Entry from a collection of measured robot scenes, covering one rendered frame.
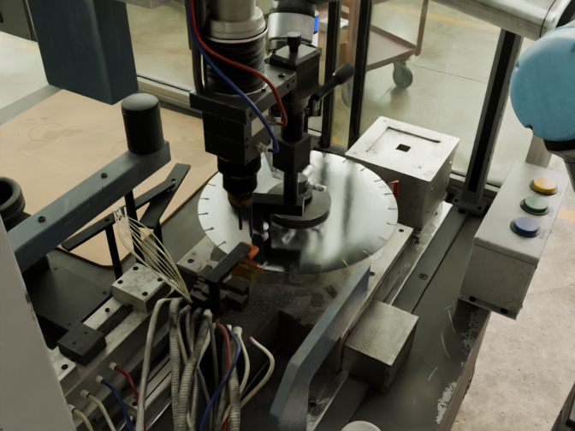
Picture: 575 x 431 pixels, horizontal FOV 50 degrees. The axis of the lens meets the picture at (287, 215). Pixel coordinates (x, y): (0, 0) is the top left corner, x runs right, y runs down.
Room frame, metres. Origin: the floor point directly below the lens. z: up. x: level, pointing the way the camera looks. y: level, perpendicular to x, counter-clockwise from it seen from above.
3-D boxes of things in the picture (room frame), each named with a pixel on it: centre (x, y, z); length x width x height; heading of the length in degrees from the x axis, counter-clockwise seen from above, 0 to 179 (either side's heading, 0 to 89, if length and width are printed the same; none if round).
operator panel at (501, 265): (0.90, -0.43, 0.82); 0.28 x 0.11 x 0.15; 150
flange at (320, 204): (0.82, -0.02, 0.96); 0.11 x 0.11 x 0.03
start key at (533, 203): (0.89, -0.45, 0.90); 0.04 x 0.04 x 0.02
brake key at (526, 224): (0.83, -0.41, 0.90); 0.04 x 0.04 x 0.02
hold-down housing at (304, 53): (0.74, 0.00, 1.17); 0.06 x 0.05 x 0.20; 141
